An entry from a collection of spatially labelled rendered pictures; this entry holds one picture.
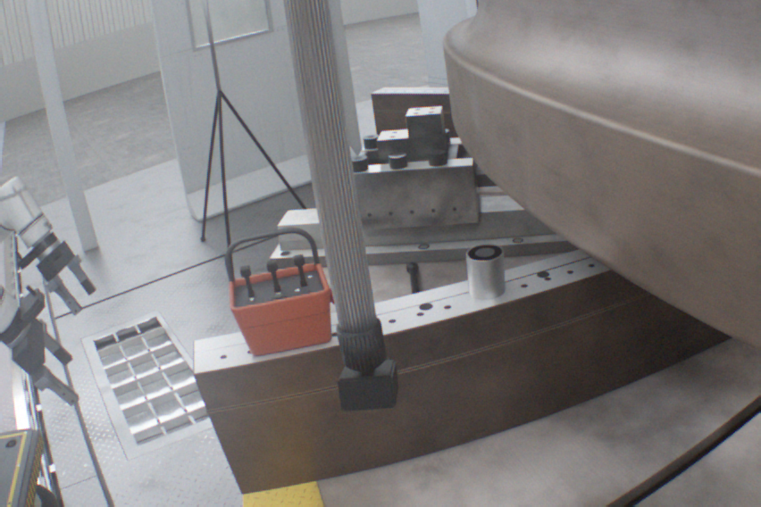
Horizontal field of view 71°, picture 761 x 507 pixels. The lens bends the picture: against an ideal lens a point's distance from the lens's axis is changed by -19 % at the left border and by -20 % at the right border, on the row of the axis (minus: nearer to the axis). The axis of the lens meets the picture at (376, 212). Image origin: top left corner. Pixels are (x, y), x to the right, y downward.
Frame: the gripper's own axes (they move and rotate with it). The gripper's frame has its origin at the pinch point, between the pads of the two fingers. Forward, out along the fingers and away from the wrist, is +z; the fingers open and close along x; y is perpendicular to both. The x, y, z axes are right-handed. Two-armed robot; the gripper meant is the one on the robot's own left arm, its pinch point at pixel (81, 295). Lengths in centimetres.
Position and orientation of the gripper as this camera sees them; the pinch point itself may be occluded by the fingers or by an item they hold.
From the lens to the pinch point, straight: 158.0
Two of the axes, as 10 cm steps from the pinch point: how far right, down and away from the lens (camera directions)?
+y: 8.4, -5.5, -0.2
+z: 5.3, 8.0, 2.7
